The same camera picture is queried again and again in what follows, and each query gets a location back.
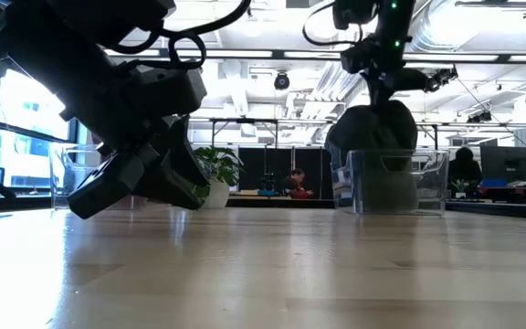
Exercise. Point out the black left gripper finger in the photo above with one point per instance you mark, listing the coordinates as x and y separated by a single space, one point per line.
176 173
108 187

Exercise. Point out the olive green baseball cap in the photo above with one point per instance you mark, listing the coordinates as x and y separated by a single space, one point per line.
391 192
372 128

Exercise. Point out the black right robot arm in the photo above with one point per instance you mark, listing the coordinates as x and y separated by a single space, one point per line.
400 23

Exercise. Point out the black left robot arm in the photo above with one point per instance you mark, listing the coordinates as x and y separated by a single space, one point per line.
62 45

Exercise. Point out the clear acrylic hat stand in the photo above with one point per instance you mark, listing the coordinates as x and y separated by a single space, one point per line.
59 183
432 183

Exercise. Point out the green plant in white pot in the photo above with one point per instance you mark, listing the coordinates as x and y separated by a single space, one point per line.
217 194

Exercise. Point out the black room divider panels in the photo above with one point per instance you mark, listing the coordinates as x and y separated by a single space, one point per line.
254 164

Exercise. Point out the small black background robot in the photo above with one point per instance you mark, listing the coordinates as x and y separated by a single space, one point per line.
268 180

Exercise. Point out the black ceiling spotlight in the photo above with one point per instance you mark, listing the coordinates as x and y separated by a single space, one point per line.
480 117

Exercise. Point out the person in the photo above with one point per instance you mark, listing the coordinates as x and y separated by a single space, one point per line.
464 169
297 183

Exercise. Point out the small green desk plant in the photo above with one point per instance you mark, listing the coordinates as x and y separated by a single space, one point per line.
460 185

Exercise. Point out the blue box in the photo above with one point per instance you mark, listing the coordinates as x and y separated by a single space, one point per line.
491 183

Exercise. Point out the black round hanging camera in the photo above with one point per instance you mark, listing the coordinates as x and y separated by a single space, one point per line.
281 81

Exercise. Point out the silver ceiling air duct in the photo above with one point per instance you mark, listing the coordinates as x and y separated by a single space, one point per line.
473 27

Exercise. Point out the black ceiling light rail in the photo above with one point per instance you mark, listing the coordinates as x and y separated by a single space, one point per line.
496 3

